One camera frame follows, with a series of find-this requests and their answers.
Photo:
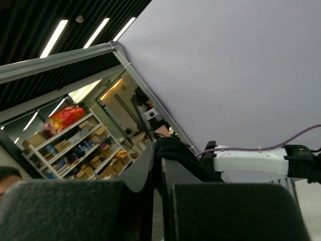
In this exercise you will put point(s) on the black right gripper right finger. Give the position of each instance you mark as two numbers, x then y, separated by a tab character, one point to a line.
194	210

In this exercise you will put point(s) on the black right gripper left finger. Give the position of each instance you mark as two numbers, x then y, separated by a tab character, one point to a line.
120	208

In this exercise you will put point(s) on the black t shirt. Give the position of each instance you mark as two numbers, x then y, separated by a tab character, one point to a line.
173	149

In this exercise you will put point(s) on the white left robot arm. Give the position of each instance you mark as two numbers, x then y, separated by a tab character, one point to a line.
259	165

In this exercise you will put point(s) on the metal storage shelf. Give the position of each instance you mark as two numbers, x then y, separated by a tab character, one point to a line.
84	149

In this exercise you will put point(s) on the red snack bag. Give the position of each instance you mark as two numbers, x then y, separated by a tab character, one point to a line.
63	118

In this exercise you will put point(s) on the person head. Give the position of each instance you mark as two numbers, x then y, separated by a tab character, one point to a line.
8	177

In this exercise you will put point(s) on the aluminium frame post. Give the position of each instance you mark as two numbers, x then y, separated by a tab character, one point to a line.
19	70

